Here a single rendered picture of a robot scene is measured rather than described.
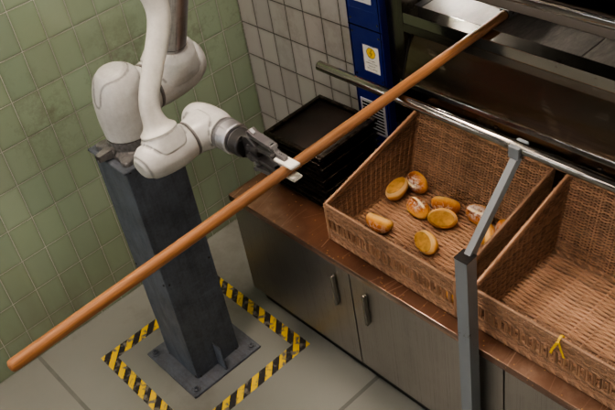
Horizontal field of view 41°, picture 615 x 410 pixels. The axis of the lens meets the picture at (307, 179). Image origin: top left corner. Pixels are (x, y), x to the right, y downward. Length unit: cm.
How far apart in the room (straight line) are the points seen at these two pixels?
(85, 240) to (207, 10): 102
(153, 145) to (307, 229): 82
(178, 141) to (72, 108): 99
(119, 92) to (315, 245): 81
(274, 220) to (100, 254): 88
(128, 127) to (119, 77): 16
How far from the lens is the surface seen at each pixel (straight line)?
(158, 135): 219
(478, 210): 272
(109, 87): 250
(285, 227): 285
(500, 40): 254
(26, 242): 327
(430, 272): 243
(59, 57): 305
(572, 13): 214
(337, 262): 269
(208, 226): 196
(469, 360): 238
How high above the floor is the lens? 243
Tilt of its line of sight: 38 degrees down
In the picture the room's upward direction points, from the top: 10 degrees counter-clockwise
